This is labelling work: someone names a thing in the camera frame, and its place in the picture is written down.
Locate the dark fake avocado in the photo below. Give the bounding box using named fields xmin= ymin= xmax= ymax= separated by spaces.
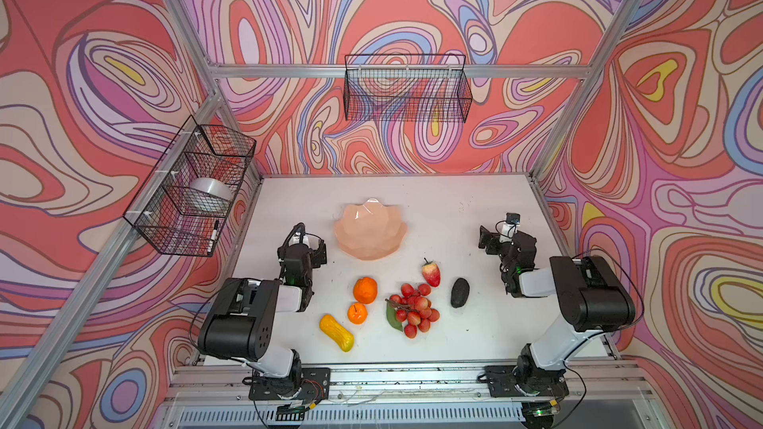
xmin=450 ymin=277 xmax=471 ymax=309

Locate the red fake apple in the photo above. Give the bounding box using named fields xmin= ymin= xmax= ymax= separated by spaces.
xmin=421 ymin=259 xmax=441 ymax=287

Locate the large orange fake orange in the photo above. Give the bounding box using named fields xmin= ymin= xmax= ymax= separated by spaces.
xmin=353 ymin=277 xmax=378 ymax=305

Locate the small orange fake tangerine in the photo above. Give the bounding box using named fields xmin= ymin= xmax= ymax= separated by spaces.
xmin=347 ymin=302 xmax=369 ymax=325

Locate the yellow fake fruit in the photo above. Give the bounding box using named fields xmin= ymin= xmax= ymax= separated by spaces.
xmin=319 ymin=314 xmax=355 ymax=353

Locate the red fake grape bunch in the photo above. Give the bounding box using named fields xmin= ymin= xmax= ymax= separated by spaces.
xmin=385 ymin=283 xmax=441 ymax=340

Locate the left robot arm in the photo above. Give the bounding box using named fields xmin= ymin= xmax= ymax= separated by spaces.
xmin=197 ymin=222 xmax=327 ymax=399

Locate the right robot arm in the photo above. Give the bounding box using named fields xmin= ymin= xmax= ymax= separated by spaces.
xmin=478 ymin=222 xmax=637 ymax=399

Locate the pink lotus fruit bowl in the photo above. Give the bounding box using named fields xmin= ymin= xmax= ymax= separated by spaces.
xmin=334 ymin=199 xmax=409 ymax=261

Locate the black marker in basket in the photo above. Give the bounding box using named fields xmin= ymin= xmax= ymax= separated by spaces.
xmin=207 ymin=220 xmax=220 ymax=256

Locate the silver tape roll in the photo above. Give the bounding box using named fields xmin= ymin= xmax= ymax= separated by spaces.
xmin=188 ymin=177 xmax=234 ymax=215

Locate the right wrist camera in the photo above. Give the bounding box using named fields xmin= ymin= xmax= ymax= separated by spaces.
xmin=496 ymin=213 xmax=521 ymax=242

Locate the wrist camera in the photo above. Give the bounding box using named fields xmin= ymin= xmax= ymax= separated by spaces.
xmin=288 ymin=234 xmax=320 ymax=249
xmin=496 ymin=213 xmax=521 ymax=242

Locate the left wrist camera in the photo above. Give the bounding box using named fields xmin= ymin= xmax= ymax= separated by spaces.
xmin=288 ymin=234 xmax=320 ymax=249

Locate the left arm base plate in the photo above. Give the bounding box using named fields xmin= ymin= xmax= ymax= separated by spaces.
xmin=242 ymin=367 xmax=331 ymax=403

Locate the black wire basket left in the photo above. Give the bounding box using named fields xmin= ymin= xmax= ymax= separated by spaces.
xmin=123 ymin=117 xmax=256 ymax=257

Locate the black wire basket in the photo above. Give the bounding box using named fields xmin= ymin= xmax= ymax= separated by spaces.
xmin=123 ymin=117 xmax=256 ymax=257
xmin=343 ymin=53 xmax=473 ymax=123

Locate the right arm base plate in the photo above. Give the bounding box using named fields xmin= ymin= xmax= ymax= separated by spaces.
xmin=477 ymin=365 xmax=569 ymax=399

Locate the black wire basket back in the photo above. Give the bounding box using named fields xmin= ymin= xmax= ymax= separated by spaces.
xmin=343 ymin=53 xmax=473 ymax=123

